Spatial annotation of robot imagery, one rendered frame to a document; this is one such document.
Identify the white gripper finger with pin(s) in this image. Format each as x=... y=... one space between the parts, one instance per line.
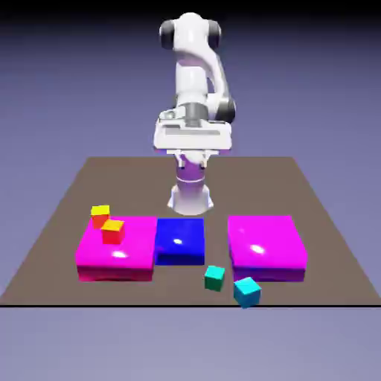
x=182 y=160
x=204 y=160

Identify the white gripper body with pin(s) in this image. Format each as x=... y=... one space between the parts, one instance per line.
x=193 y=138

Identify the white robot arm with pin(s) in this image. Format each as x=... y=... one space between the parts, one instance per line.
x=190 y=44

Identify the small yellow cube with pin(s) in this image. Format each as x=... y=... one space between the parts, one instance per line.
x=99 y=212

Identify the small orange cube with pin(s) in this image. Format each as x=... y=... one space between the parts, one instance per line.
x=113 y=233

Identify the small green cube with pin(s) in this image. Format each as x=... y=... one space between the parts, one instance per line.
x=214 y=278

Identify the small cyan cube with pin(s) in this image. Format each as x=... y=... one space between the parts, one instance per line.
x=247 y=293

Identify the large blue box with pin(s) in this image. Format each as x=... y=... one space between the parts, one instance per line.
x=180 y=241

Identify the large magenta box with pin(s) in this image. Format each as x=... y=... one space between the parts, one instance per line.
x=265 y=247
x=131 y=253

